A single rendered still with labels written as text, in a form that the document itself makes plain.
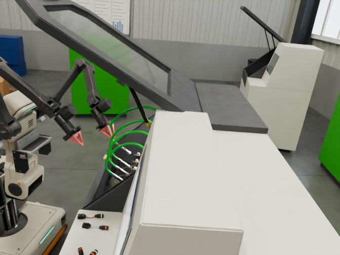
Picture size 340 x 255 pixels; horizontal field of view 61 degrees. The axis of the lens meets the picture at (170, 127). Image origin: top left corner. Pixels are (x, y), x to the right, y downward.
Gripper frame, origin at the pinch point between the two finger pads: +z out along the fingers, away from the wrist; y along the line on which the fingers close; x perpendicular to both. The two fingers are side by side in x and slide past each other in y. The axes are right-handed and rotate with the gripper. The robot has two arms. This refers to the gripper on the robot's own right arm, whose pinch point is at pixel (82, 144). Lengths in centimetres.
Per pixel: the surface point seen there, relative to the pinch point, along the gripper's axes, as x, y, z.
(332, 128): 272, 108, 186
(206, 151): -43, 73, 26
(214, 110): 12, 68, 27
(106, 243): -37, 7, 41
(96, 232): -32.7, 1.5, 35.8
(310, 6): 634, 210, 70
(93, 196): -6.0, -12.2, 26.4
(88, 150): 193, -162, 12
